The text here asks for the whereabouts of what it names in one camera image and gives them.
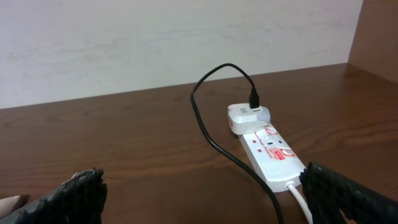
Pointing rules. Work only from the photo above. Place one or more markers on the white power strip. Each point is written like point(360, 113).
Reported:
point(272, 159)

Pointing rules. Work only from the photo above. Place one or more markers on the white USB wall charger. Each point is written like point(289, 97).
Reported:
point(246, 120)

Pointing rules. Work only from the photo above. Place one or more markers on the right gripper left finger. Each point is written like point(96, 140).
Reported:
point(79, 200)

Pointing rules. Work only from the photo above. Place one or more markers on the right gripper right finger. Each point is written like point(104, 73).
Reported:
point(334, 198)

